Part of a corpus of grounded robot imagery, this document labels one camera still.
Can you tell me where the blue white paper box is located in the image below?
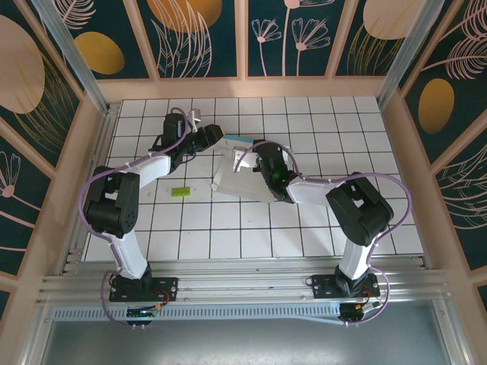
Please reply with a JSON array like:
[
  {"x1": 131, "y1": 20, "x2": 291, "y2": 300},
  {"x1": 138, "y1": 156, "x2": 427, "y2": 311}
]
[{"x1": 210, "y1": 132, "x2": 290, "y2": 206}]

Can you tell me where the small circuit board green light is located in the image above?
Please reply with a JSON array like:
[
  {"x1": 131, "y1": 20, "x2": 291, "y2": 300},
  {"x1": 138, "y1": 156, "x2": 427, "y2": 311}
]
[{"x1": 125, "y1": 306, "x2": 159, "y2": 319}]

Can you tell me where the grey sheet metal panel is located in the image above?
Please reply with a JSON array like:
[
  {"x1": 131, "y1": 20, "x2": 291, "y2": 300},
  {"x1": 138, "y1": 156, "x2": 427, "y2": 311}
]
[{"x1": 37, "y1": 303, "x2": 467, "y2": 365}]

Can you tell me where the aluminium side rail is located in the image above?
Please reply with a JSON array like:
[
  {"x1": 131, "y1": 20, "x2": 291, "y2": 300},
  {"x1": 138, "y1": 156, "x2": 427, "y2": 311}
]
[{"x1": 60, "y1": 101, "x2": 122, "y2": 275}]

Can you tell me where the aluminium rail beam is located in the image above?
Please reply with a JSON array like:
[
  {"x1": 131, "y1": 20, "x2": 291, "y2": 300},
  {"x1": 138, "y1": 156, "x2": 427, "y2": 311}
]
[{"x1": 36, "y1": 256, "x2": 454, "y2": 305}]

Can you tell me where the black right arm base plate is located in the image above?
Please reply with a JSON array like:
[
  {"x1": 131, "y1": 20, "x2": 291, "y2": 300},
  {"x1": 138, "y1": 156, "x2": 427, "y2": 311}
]
[{"x1": 310, "y1": 273, "x2": 380, "y2": 300}]

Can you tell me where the aluminium frame post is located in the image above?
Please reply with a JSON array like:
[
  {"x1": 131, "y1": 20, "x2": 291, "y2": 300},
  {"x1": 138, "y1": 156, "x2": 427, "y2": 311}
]
[
  {"x1": 32, "y1": 0, "x2": 111, "y2": 115},
  {"x1": 376, "y1": 0, "x2": 446, "y2": 110}
]

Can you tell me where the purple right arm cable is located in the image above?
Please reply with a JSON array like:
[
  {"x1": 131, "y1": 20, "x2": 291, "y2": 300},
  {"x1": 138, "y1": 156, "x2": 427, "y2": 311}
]
[{"x1": 234, "y1": 140, "x2": 414, "y2": 328}]

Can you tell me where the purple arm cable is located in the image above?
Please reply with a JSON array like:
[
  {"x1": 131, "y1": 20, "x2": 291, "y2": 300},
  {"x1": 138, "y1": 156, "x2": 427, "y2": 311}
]
[
  {"x1": 78, "y1": 107, "x2": 191, "y2": 330},
  {"x1": 234, "y1": 140, "x2": 414, "y2": 328}
]

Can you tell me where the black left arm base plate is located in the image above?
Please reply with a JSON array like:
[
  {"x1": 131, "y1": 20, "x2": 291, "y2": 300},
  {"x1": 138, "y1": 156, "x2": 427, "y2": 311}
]
[{"x1": 109, "y1": 276, "x2": 180, "y2": 303}]

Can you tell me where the perforated grey cable tray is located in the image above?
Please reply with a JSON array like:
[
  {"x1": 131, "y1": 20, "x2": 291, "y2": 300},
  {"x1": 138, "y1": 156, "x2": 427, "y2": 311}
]
[{"x1": 51, "y1": 306, "x2": 343, "y2": 324}]

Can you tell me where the black controller box with wires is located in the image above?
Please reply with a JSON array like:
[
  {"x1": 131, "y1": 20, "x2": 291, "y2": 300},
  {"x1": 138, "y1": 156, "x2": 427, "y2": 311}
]
[{"x1": 339, "y1": 303, "x2": 368, "y2": 324}]

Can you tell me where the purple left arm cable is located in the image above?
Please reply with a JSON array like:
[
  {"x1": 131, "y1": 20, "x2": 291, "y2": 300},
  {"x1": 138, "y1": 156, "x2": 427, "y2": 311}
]
[{"x1": 78, "y1": 107, "x2": 191, "y2": 330}]

